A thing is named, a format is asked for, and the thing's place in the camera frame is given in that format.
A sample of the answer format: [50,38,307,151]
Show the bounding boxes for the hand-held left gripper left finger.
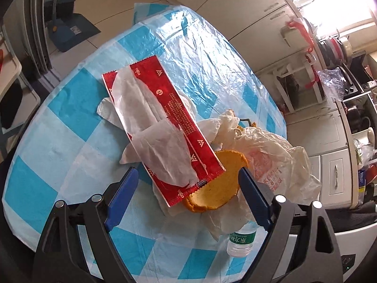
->
[32,166,139,283]

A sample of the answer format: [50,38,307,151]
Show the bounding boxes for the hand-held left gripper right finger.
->
[238,167,345,283]

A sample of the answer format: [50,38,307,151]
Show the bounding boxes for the large orange peel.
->
[184,150,248,213]

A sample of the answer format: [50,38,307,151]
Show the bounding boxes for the white plastic bag red print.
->
[203,125,322,241]

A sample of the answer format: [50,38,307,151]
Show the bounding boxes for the red snack wrapper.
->
[102,56,227,208]

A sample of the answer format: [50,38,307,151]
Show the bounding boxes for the clear plastic water bottle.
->
[226,222,257,258]

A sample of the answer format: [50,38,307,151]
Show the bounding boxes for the blue checked plastic tablecloth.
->
[1,3,287,283]

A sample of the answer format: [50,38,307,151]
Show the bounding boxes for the blue box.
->
[358,168,372,205]

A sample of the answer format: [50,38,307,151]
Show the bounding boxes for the white appliance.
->
[286,225,377,283]

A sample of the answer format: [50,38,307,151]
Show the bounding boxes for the black pan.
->
[278,72,298,109]

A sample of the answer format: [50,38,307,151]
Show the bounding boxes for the plastic bag of vegetables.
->
[353,140,377,168]

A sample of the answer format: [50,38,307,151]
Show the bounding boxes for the white shelf unit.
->
[334,88,377,154]

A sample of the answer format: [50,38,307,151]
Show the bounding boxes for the white storage rack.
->
[275,21,327,112]

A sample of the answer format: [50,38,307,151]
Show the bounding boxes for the clear plastic bag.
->
[318,68,348,98]

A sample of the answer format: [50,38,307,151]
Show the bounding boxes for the stack of pots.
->
[316,34,354,67]

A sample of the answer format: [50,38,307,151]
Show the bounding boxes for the blue dustpan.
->
[49,12,101,53]

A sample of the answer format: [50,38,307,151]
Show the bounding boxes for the cream kitchen cabinets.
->
[188,0,358,210]

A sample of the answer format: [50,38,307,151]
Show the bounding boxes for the kitchen window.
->
[297,0,377,30]

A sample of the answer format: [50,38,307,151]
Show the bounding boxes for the grey sliding door frame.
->
[0,0,59,80]

